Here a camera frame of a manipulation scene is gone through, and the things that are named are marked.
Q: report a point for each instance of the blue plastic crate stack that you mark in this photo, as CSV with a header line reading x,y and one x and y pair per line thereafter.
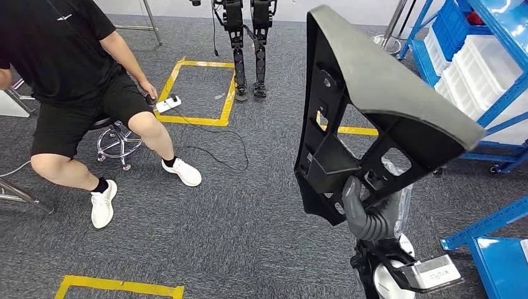
x,y
449,29

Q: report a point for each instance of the black plastic frame part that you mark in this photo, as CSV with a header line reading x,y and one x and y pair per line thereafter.
x,y
371,74

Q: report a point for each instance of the white plastic crate stack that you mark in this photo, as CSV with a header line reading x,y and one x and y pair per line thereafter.
x,y
478,74

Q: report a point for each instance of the person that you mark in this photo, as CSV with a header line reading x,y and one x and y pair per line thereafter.
x,y
53,49

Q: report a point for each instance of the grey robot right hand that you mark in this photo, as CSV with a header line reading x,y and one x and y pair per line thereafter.
x,y
352,194

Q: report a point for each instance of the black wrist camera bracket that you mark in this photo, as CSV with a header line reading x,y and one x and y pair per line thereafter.
x,y
371,256

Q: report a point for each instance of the white power strip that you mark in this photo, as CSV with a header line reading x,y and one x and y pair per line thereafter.
x,y
167,105

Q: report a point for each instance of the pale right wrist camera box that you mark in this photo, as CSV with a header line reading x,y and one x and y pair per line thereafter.
x,y
433,272

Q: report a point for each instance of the blue metal shelf rack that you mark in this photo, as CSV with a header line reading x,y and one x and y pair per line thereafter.
x,y
507,24
499,268

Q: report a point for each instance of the chrome stool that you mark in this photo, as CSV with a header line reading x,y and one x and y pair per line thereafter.
x,y
101,123

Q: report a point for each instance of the yellow floor tape square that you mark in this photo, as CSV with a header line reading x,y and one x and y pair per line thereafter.
x,y
123,285
198,121
354,131

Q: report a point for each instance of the black humanoid robot legs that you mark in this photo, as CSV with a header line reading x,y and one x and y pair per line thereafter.
x,y
237,41

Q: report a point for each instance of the steel stand leg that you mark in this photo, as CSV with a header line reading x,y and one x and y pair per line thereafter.
x,y
151,22

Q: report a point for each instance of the white desk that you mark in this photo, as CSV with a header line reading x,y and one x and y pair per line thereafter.
x,y
12,105

